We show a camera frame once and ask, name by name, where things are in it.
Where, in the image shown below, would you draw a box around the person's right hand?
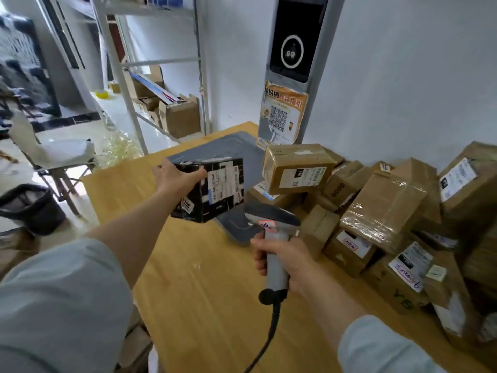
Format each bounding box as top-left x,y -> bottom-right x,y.
250,231 -> 321,298

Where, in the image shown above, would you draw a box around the person's left hand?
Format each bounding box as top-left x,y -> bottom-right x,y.
152,158 -> 209,201

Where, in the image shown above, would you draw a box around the black parcel box white labels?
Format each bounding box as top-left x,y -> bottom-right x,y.
170,157 -> 245,224

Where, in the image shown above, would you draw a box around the grey handheld barcode scanner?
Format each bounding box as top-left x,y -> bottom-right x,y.
243,202 -> 302,306

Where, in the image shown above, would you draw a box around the person's right forearm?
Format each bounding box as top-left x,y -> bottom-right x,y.
302,276 -> 374,351

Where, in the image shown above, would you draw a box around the person's left forearm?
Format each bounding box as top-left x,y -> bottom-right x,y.
83,187 -> 182,290

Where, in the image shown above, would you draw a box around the grey scanning pad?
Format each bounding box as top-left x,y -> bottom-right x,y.
166,131 -> 269,245

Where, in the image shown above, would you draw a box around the open brown cardboard box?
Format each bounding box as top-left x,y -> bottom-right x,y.
158,95 -> 202,140

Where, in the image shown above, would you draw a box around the clear crumpled plastic wrap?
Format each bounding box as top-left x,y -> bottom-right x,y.
94,131 -> 143,170

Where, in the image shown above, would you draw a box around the stack of flat papers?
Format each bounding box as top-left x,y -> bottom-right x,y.
129,69 -> 186,106

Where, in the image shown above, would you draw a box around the orange poster sticker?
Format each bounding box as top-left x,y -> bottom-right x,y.
257,80 -> 309,149

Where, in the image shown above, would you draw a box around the pile of cardboard parcels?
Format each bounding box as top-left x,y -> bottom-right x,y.
246,141 -> 497,370

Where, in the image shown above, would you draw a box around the white metal shelf rack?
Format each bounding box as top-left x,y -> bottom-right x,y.
89,0 -> 211,156

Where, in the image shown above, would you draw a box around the white folding chair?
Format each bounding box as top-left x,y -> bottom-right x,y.
7,110 -> 98,219

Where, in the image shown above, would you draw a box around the black waste basket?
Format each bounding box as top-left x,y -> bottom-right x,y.
0,184 -> 67,237

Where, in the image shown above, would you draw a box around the grey kiosk tower black screen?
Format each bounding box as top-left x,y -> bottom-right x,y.
256,0 -> 347,150

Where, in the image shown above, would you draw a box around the black white patterned curtain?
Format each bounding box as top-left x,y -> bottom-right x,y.
0,13 -> 62,118

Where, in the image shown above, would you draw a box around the black scanner cable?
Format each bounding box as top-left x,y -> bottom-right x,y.
244,297 -> 282,373

